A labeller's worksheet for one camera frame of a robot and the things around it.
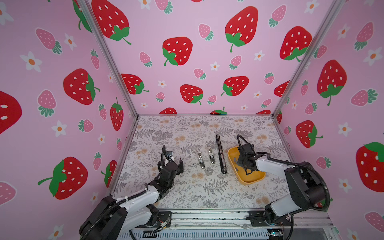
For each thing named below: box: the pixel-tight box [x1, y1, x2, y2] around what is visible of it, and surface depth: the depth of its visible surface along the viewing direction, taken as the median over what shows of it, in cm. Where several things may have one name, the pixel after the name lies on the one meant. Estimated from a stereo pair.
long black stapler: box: [215, 134, 228, 174], surface depth 100 cm
